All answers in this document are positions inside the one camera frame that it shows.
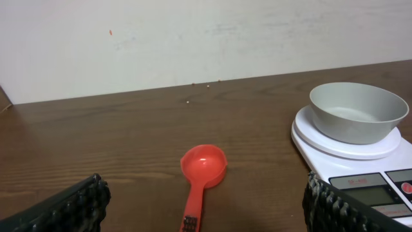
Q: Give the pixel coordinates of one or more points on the grey plastic bowl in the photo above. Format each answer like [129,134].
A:
[356,113]

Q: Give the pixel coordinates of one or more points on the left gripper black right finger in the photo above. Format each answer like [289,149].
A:
[328,209]

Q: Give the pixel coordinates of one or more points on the red plastic measuring scoop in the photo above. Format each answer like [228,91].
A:
[204,167]

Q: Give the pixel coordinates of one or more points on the white digital kitchen scale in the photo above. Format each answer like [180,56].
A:
[378,175]

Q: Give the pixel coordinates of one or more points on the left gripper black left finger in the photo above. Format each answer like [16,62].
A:
[79,208]

